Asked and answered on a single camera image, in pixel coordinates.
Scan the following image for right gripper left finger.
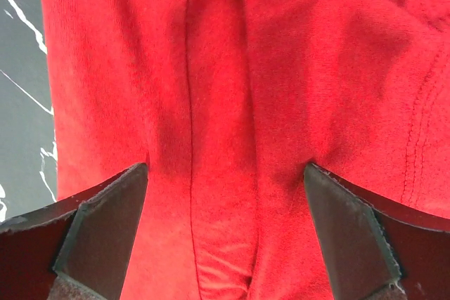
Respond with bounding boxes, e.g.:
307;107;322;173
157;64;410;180
1;163;148;299

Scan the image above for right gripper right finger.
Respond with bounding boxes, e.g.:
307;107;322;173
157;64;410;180
304;163;449;300

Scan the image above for red t shirt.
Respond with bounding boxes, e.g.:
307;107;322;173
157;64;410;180
42;0;449;299

